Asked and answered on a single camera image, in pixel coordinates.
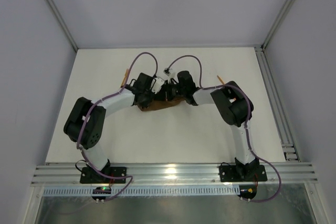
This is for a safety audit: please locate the aluminium corner post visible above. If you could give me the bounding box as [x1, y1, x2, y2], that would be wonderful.
[261, 0, 295, 50]
[44, 0, 79, 52]

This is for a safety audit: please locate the slotted grey cable duct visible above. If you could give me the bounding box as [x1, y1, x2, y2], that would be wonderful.
[43, 185, 239, 197]

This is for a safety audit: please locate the small controller board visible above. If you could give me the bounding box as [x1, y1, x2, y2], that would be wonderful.
[238, 186, 257, 202]
[91, 186, 111, 203]

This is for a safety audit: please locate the orange plastic fork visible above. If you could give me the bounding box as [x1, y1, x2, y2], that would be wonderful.
[120, 69, 130, 88]

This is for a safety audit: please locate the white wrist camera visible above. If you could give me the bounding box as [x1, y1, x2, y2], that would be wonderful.
[163, 68, 176, 80]
[151, 77, 165, 94]

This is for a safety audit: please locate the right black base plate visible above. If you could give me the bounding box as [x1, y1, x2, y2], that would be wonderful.
[218, 162, 268, 182]

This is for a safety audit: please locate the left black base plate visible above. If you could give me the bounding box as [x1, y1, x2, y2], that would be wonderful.
[80, 166, 127, 184]

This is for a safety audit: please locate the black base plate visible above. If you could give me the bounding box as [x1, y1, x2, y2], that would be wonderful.
[80, 166, 127, 184]
[218, 162, 268, 182]

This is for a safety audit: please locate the aluminium right side rail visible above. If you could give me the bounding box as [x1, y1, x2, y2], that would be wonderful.
[255, 47, 301, 162]

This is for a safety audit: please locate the right small controller board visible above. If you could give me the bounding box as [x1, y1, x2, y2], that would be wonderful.
[238, 186, 257, 202]

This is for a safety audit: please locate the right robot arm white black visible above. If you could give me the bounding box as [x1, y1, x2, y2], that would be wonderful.
[157, 71, 259, 180]

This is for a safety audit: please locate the left small controller board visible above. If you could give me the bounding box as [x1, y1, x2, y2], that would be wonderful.
[91, 186, 111, 203]

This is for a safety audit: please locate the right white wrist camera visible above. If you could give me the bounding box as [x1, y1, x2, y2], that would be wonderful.
[163, 68, 176, 80]

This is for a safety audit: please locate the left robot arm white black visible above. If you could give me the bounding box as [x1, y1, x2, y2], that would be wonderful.
[64, 73, 165, 182]

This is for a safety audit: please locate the right aluminium corner post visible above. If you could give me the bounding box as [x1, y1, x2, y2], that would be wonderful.
[261, 0, 295, 50]

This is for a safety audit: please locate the left aluminium corner post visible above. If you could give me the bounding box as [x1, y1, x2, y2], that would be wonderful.
[44, 0, 79, 52]

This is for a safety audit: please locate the aluminium front rail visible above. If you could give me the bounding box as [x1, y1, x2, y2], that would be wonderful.
[31, 162, 318, 186]

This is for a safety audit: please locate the brown cloth napkin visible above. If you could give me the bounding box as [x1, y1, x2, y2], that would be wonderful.
[138, 98, 185, 112]

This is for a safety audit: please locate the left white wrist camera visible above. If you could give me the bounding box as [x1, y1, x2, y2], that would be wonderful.
[151, 77, 165, 94]

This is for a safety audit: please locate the aluminium rail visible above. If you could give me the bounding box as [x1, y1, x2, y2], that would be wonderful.
[255, 47, 301, 162]
[31, 162, 318, 186]

